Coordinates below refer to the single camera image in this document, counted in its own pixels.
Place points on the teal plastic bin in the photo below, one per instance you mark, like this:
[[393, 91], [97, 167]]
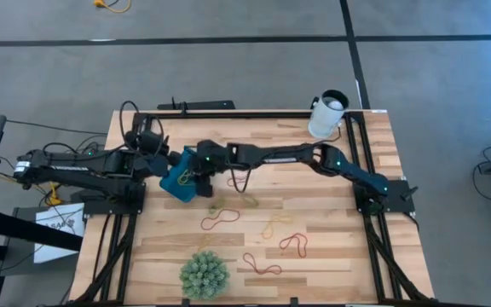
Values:
[[177, 189]]

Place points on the white cylinder in bracket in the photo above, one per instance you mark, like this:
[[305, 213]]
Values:
[[324, 121]]

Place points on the red rubber band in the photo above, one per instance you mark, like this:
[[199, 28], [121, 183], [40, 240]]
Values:
[[254, 265], [220, 221], [302, 249], [230, 182]]

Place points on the pale yellow rubber band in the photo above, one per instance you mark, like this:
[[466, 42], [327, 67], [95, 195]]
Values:
[[205, 243]]

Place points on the black aluminium table frame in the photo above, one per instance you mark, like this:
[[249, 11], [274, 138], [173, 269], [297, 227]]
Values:
[[141, 123]]

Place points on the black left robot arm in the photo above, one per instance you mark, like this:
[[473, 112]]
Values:
[[79, 168]]

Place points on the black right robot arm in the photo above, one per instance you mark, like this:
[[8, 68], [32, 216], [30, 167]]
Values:
[[296, 155]]

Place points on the black hub green lights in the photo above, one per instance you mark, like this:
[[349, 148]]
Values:
[[89, 152]]

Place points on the white paper sheet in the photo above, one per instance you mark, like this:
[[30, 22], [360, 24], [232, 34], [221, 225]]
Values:
[[58, 239]]

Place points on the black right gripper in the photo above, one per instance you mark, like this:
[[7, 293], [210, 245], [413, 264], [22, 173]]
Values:
[[213, 158]]

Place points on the artificial green potted plant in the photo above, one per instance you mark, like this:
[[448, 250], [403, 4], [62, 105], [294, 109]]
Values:
[[205, 275]]

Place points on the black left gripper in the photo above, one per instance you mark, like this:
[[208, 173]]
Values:
[[154, 155]]

